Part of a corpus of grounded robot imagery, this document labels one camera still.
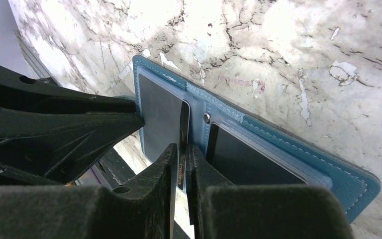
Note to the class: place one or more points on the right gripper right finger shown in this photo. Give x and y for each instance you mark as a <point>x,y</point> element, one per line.
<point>219,209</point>

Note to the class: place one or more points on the black credit card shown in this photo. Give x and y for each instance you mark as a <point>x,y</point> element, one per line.
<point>241,164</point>
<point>166,115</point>

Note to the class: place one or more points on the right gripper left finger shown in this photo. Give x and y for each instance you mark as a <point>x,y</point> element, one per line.
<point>139,209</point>

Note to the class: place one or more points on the blue card holder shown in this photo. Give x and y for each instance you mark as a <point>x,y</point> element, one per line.
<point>354,187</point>

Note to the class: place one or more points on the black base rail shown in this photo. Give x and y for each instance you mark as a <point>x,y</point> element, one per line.
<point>113,170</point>

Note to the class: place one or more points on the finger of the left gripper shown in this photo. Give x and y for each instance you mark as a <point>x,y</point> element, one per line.
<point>20,93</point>
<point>51,149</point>

